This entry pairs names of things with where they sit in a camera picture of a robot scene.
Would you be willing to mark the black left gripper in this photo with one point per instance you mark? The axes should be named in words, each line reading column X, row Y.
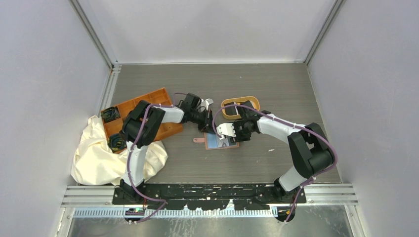
column 208, row 126

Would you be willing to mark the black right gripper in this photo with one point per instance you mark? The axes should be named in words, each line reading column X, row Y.
column 238, row 138

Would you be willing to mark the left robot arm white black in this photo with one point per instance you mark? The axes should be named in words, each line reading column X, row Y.
column 141, row 126

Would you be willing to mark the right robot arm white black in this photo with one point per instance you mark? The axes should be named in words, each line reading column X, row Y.
column 310, row 150

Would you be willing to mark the black card left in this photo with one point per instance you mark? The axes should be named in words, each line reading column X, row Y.
column 231, row 112

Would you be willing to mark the dark rolled belt bottom left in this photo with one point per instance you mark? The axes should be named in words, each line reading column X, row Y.
column 116, row 143

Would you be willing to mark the dark rolled belt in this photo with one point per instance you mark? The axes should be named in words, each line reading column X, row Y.
column 110, row 114
column 116, row 143

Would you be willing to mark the dark rolled belt upper left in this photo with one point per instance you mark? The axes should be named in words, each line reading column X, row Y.
column 110, row 114

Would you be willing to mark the cream cloth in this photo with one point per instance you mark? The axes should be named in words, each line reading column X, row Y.
column 95, row 165

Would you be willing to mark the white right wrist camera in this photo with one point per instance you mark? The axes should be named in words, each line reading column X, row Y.
column 225, row 130

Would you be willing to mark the black mounting base plate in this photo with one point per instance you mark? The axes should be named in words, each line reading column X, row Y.
column 206, row 196

